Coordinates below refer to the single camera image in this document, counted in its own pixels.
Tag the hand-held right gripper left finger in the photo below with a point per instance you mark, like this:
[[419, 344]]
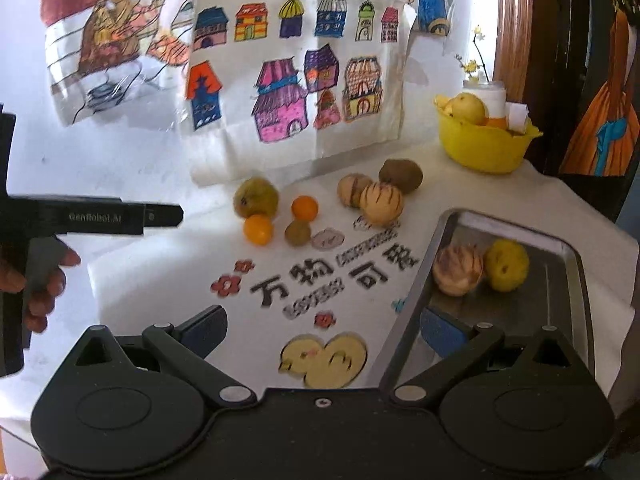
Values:
[[205, 329]]

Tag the greenish yellow pear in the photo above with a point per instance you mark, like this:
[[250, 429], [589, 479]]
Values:
[[256, 197]]

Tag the metal tray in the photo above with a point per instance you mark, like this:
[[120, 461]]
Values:
[[550, 280]]

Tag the yellow flower sprigs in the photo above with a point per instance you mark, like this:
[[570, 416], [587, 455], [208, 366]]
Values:
[[472, 65]]

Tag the coloured houses drawing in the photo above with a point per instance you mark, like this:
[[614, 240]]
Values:
[[290, 85]]

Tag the yellow plastic bowl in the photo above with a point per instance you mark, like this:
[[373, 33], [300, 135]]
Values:
[[482, 150]]

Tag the yellow round fruit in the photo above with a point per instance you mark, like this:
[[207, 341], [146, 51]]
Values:
[[507, 265]]

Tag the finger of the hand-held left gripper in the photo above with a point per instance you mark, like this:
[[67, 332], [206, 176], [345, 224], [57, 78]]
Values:
[[165, 215]]

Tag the black painting with orange dress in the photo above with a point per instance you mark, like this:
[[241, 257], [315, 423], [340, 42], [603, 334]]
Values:
[[607, 125]]

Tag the glass jar with white wrap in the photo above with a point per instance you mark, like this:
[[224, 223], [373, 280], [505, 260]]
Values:
[[489, 97]]

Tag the orange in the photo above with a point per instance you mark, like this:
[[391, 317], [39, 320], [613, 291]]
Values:
[[258, 230], [305, 208]]

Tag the striped pepino melon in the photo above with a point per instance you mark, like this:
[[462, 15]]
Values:
[[457, 271], [350, 190], [381, 204]]

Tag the white folded paper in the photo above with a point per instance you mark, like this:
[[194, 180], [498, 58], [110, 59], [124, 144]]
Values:
[[516, 117]]

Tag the wooden frame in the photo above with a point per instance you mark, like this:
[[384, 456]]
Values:
[[512, 25]]

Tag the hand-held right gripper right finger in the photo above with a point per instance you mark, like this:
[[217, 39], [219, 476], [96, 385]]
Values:
[[440, 332]]

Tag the large brown kiwi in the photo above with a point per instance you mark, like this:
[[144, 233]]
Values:
[[401, 175]]

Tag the person's left hand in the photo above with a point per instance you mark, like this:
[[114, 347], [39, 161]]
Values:
[[55, 287]]

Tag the small green kiwi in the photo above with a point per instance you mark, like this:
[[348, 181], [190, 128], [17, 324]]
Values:
[[297, 233]]

